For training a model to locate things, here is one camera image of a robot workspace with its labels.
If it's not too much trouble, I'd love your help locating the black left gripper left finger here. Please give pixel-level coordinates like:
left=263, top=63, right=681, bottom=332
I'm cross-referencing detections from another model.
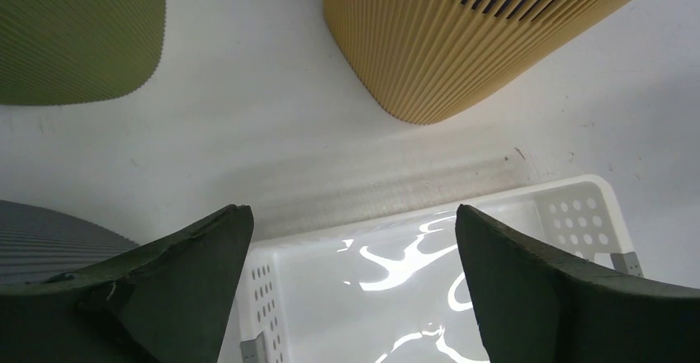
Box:
left=1, top=205, right=254, bottom=362

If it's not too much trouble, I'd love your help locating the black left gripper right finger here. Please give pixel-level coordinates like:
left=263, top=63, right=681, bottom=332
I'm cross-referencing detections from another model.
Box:
left=455, top=205, right=699, bottom=362

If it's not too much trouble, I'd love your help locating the white perforated plastic basket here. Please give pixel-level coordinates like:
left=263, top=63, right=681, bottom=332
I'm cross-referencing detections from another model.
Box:
left=220, top=175, right=642, bottom=362

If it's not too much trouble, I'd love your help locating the yellow mesh bin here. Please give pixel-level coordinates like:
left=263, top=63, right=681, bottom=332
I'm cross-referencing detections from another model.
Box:
left=322, top=0, right=631, bottom=125

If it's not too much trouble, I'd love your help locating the grey mesh bin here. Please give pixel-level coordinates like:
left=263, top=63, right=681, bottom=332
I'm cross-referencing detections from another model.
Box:
left=1, top=200, right=139, bottom=285

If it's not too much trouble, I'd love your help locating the olive green mesh bin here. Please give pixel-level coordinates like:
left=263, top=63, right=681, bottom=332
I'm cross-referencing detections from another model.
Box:
left=1, top=0, right=166, bottom=106

